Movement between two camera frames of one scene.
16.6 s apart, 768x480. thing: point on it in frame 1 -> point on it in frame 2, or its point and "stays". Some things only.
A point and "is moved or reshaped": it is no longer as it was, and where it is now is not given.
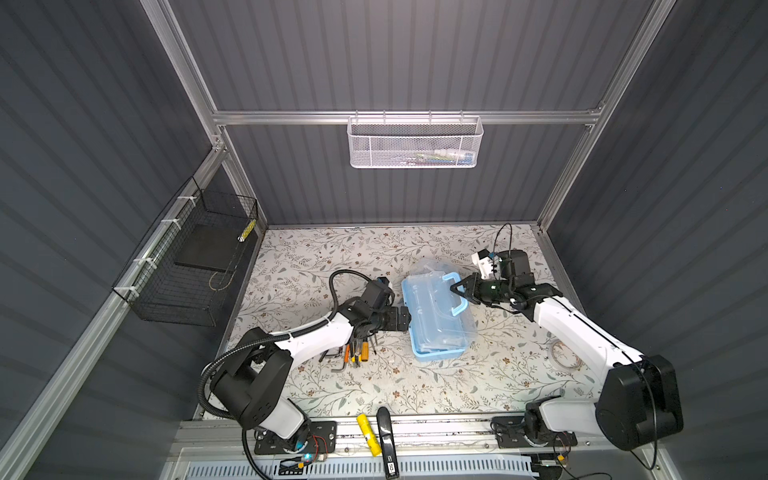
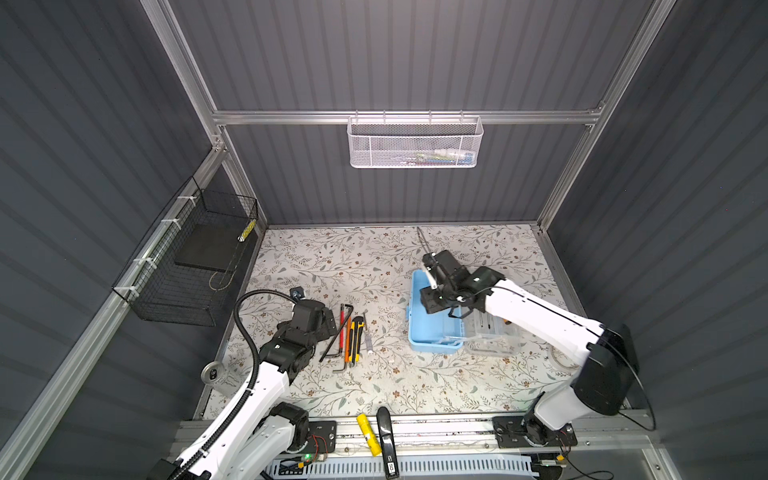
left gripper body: (388, 320) -> (324, 332)
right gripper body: (494, 291) -> (437, 297)
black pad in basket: (216, 246) stays
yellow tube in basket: (247, 231) stays
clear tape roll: (566, 355) stays
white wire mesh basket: (414, 142) stays
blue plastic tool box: (442, 322) is moved or reshaped
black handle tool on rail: (386, 432) stays
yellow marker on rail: (370, 435) stays
